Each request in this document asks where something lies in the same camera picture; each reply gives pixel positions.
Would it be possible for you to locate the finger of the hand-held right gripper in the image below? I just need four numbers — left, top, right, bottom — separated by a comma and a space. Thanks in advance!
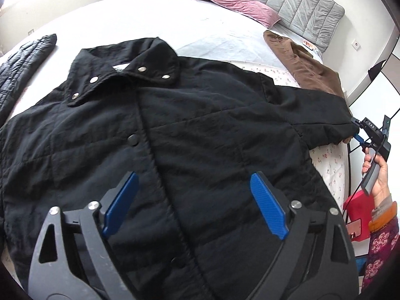
352, 117, 368, 148

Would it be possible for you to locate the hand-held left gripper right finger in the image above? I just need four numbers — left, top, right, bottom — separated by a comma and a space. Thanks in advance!
250, 171, 359, 300

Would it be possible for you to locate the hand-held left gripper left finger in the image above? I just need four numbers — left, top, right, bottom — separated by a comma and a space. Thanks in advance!
27, 171, 139, 300

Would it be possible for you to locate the black quilted jacket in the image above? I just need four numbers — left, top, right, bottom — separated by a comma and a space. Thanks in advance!
0, 37, 361, 300

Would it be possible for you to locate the person's right forearm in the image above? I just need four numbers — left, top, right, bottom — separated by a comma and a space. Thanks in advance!
359, 192, 400, 300

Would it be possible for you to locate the person's right hand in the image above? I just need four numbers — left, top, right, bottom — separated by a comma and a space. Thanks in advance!
361, 146, 392, 210

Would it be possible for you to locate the red box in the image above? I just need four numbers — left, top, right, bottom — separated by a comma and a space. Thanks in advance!
343, 190, 377, 242

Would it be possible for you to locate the brown garment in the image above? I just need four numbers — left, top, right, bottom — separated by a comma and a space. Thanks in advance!
263, 30, 346, 99

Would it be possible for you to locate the grey padded headboard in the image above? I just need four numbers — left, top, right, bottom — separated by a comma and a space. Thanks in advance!
217, 0, 346, 54

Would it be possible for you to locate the black puffer jacket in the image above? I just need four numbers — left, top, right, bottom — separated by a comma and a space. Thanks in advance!
0, 34, 58, 120

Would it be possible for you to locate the white bed sheet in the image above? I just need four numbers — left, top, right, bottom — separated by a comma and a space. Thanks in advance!
0, 0, 322, 126

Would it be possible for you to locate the pink velvet pillow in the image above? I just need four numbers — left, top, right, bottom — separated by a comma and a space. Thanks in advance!
189, 0, 282, 29

